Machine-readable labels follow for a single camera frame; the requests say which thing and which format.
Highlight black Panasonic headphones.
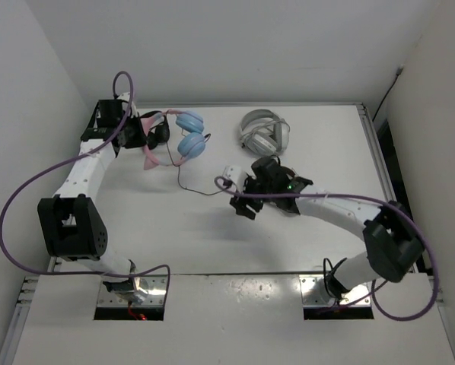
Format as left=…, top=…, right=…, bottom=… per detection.
left=142, top=116, right=170, bottom=150

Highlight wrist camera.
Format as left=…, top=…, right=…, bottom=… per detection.
left=117, top=92, right=138, bottom=116
left=221, top=165, right=248, bottom=192

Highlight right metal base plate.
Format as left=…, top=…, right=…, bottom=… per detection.
left=299, top=274, right=371, bottom=309

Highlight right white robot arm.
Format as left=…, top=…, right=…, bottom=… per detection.
left=222, top=157, right=424, bottom=305

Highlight black wall cable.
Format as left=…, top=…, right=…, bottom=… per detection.
left=371, top=68, right=403, bottom=126

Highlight metal base plate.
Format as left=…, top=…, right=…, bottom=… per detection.
left=299, top=274, right=371, bottom=309
left=97, top=275, right=168, bottom=308

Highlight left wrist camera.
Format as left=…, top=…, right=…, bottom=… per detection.
left=117, top=92, right=138, bottom=116

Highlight purple cable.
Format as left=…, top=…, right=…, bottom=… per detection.
left=215, top=176, right=441, bottom=319
left=0, top=71, right=171, bottom=277

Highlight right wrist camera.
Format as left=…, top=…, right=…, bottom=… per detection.
left=221, top=165, right=248, bottom=192

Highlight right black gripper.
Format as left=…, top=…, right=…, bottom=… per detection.
left=231, top=173, right=275, bottom=218

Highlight thin black headphone cable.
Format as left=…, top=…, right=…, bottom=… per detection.
left=162, top=113, right=232, bottom=197

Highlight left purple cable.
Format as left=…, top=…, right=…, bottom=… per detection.
left=0, top=71, right=171, bottom=277

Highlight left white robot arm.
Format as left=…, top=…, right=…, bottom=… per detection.
left=37, top=93, right=148, bottom=305

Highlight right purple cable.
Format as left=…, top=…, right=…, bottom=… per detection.
left=215, top=176, right=441, bottom=319

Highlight pink blue cat-ear headphones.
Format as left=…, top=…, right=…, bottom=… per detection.
left=140, top=109, right=208, bottom=170

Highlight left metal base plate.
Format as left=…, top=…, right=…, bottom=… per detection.
left=97, top=275, right=168, bottom=308

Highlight white grey headphones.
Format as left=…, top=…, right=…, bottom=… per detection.
left=238, top=109, right=291, bottom=157

